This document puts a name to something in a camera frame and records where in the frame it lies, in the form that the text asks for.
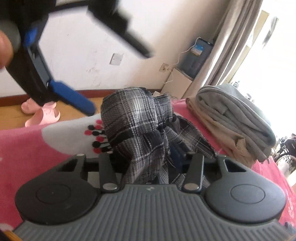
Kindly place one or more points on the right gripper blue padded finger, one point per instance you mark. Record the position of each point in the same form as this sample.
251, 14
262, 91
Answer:
72, 98
138, 45

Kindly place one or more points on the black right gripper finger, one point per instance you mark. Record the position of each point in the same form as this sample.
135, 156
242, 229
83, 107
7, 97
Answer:
107, 176
191, 164

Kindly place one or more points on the black white plaid garment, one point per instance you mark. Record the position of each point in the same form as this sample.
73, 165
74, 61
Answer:
148, 140

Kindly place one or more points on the person left hand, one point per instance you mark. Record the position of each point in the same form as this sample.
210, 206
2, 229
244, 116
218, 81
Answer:
6, 50

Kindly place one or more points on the pink slipper near bed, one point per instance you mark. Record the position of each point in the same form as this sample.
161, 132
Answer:
44, 116

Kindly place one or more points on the dark water dispenser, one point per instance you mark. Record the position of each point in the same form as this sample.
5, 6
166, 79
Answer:
195, 58

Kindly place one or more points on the pink floral bed blanket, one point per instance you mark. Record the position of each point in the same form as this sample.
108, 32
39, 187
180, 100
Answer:
29, 152

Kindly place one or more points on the folded grey blanket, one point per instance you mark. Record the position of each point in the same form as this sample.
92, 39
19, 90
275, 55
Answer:
226, 105

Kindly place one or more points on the black wheelchair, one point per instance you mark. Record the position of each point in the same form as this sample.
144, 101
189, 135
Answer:
285, 156

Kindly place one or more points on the grey curtain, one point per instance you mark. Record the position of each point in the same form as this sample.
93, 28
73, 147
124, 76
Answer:
234, 31

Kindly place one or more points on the wall switch plate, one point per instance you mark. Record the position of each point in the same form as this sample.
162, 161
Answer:
116, 59

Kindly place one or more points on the wall power outlet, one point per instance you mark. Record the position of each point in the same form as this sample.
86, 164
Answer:
164, 67

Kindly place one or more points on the pink slipper near wall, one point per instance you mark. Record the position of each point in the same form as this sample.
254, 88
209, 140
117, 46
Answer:
31, 107

